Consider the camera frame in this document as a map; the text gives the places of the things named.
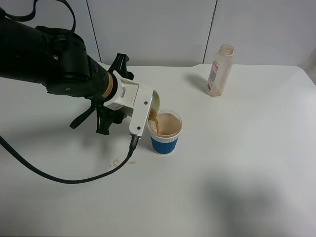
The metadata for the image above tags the brown spilled drink stain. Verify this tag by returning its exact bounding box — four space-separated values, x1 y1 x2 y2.
108 158 136 168

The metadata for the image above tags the white wrist camera on mount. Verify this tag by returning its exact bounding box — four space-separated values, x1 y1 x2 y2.
103 71 154 137

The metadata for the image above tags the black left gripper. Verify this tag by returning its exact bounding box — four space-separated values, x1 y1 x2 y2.
95 53 134 135

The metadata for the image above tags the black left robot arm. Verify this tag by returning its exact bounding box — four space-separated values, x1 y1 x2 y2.
0 10 134 135

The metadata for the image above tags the blue sleeved paper cup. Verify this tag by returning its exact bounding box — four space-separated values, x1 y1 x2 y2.
148 110 182 155

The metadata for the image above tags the pale green plastic cup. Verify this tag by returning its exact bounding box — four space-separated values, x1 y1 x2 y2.
150 90 160 114

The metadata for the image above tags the black left camera cable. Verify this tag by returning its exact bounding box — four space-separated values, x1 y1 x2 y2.
0 0 141 185

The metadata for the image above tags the clear plastic beverage bottle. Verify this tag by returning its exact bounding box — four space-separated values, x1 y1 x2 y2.
207 44 234 97

